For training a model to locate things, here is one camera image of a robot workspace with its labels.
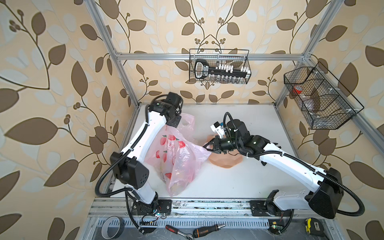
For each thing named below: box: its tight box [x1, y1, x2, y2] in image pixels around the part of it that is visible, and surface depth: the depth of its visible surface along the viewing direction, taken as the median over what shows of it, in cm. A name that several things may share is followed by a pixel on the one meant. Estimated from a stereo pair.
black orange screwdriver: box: [192, 223, 226, 238], surface depth 68 cm
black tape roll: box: [100, 215, 125, 240], surface depth 71 cm
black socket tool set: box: [194, 59, 251, 80], surface depth 85 cm
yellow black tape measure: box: [304, 217, 325, 237], surface depth 68 cm
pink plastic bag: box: [144, 113, 212, 197], surface depth 74 cm
